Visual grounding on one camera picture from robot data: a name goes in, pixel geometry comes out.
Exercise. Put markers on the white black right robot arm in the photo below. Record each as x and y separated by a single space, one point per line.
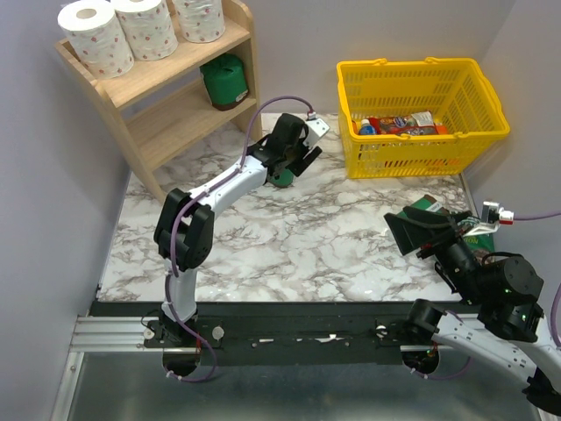
505 287

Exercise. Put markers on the green chips bag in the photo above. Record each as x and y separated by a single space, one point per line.
480 245

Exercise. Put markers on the red snack packet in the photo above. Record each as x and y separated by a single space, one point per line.
414 124

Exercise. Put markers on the white floral toilet paper roll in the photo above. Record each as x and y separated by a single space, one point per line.
201 21
93 30
148 28

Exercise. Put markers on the aluminium rail extrusion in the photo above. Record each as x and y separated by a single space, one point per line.
108 335

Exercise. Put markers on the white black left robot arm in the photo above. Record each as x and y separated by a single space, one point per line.
185 230

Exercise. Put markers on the green brown paper roll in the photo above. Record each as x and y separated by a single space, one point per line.
224 80
429 203

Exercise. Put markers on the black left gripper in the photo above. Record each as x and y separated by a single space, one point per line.
308 160

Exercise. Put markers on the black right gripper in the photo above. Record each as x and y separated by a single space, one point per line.
430 231

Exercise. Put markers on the light wooden two-tier shelf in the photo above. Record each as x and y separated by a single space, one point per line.
160 108

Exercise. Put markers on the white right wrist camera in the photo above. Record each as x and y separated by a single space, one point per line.
493 215

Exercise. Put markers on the yellow plastic shopping basket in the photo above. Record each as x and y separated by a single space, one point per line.
454 90

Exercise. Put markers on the green toilet paper roll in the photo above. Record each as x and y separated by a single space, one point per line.
282 180

